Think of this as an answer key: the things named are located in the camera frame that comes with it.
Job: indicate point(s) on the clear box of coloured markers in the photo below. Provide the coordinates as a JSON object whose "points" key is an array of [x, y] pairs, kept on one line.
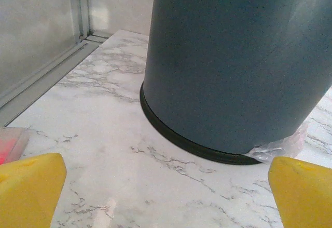
{"points": [[11, 145]]}

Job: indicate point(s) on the aluminium side frame rail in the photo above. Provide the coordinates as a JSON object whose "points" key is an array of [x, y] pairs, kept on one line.
{"points": [[46, 72]]}

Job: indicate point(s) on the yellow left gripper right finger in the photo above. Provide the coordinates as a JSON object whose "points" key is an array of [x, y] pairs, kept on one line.
{"points": [[303, 196]]}

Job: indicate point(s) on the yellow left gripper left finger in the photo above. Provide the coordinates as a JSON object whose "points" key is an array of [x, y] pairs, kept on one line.
{"points": [[28, 191]]}

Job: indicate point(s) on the aluminium frame post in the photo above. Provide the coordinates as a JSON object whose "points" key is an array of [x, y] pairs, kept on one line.
{"points": [[79, 7]]}

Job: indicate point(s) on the clear plastic bin liner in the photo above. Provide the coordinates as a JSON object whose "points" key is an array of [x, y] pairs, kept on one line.
{"points": [[282, 147]]}

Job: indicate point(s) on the dark grey round trash bin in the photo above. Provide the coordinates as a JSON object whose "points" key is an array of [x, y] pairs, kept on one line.
{"points": [[233, 64]]}

